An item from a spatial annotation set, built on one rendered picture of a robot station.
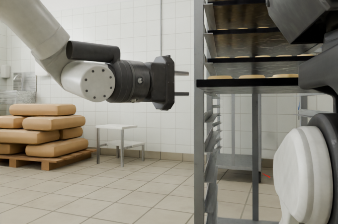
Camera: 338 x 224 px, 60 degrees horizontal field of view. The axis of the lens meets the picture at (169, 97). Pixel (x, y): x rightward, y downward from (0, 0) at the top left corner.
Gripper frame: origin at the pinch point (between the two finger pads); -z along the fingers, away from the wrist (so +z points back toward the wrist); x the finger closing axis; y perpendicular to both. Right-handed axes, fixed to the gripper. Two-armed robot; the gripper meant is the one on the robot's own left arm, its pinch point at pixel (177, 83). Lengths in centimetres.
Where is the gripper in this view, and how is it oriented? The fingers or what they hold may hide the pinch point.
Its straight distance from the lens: 69.5
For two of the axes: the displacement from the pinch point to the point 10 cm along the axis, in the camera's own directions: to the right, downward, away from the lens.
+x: 0.0, -10.0, 0.1
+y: -6.3, 0.1, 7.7
